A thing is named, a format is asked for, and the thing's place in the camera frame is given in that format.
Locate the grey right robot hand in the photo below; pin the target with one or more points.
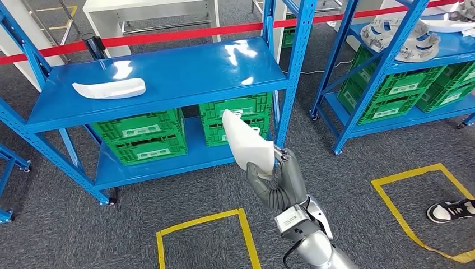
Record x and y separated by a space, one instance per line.
293 178

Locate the white curved plastic part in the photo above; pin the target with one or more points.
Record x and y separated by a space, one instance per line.
248 144
445 26
111 90

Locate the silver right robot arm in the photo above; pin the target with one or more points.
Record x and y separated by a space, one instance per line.
319 252

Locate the blue metal shelf rack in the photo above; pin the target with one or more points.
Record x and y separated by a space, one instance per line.
167 74
15 157
458 44

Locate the grey round metal part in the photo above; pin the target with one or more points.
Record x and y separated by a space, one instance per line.
415 44

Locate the black and white sneaker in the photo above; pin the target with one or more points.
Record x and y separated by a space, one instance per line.
445 213

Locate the small white floor object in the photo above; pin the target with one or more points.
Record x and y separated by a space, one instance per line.
331 23

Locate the red barrier belt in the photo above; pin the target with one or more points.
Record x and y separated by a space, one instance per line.
167 35

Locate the white table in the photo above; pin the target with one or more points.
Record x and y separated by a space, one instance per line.
104 29

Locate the white cabinet panel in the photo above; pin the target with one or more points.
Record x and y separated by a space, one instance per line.
29 68

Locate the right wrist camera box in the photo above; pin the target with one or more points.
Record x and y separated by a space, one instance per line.
291 221

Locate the black stanchion post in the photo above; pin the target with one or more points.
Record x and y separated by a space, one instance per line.
92 44

